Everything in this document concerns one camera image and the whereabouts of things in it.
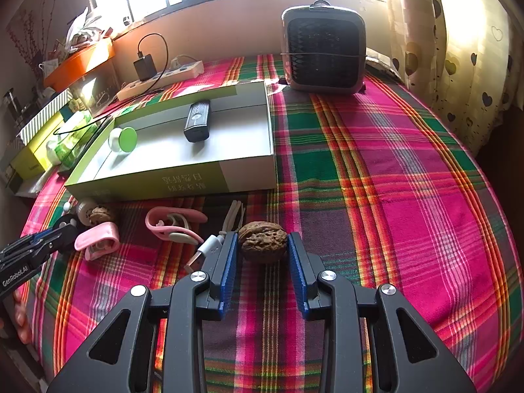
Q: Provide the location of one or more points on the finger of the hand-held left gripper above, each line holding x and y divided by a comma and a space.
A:
47, 237
32, 256

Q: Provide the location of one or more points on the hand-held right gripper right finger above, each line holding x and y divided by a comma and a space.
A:
297, 270

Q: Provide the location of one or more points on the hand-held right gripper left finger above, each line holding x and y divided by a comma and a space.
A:
229, 270

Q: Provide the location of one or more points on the large brown walnut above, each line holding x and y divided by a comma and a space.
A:
262, 243

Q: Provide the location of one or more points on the pink plastic clip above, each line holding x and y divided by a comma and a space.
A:
98, 233

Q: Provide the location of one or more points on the pink neckband earphones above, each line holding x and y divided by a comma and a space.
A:
155, 226

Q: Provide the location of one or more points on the green and white cardboard box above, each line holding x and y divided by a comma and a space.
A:
245, 176

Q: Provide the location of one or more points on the person's left hand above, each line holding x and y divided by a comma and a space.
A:
23, 319

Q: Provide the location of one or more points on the white round spool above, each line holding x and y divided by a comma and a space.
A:
85, 212

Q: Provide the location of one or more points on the white flat box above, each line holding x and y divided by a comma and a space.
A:
28, 184

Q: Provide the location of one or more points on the small brown walnut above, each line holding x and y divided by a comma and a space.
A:
100, 215

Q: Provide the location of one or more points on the yellow-green box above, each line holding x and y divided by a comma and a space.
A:
35, 151

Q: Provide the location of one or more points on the green tissue pack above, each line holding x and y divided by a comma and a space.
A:
67, 143

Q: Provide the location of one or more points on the green and white round gadget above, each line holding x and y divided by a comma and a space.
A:
123, 139

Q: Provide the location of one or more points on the striped box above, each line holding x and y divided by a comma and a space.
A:
45, 112

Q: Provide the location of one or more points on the glass jar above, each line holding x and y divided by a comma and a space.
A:
10, 104

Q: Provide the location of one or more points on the black rectangular device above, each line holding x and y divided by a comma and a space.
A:
196, 120

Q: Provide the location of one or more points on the clear plastic container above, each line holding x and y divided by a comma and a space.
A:
94, 90

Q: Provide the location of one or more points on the white cup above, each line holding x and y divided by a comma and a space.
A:
48, 67

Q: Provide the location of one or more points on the orange tray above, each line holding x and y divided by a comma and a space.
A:
77, 63

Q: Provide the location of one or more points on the white power strip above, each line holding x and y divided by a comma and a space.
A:
159, 80

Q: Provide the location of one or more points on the black charger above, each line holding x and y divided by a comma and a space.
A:
145, 65

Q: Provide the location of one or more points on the dried flower branches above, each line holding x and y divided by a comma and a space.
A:
28, 24

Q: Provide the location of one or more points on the white plug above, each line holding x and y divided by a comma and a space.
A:
180, 62

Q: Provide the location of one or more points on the white plastic bag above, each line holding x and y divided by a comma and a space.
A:
82, 22

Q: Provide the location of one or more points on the grey desktop fan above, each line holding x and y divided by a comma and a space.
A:
323, 49

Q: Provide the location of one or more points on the heart print curtain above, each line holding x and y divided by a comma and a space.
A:
450, 49

